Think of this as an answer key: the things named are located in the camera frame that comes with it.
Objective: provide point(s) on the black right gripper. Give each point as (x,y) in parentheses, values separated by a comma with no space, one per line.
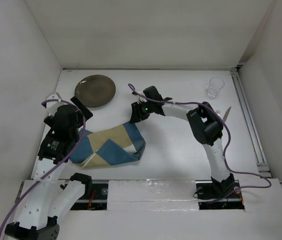
(137,115)

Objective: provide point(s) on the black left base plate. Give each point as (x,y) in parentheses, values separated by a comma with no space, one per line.
(96,201)

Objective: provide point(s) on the brown ceramic plate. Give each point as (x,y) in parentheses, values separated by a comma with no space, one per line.
(95,90)

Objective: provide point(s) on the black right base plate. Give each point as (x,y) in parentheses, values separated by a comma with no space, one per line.
(209,199)

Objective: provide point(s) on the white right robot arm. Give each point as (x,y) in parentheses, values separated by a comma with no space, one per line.
(207,130)

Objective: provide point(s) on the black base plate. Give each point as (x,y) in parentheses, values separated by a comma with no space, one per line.
(209,199)
(96,201)

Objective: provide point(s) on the blue beige checked placemat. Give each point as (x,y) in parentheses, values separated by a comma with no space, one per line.
(122,144)

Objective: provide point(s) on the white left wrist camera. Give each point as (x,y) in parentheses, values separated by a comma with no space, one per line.
(53,97)

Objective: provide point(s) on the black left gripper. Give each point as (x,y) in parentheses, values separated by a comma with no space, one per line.
(87,114)

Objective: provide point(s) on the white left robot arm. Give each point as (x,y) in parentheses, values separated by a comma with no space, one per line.
(42,213)

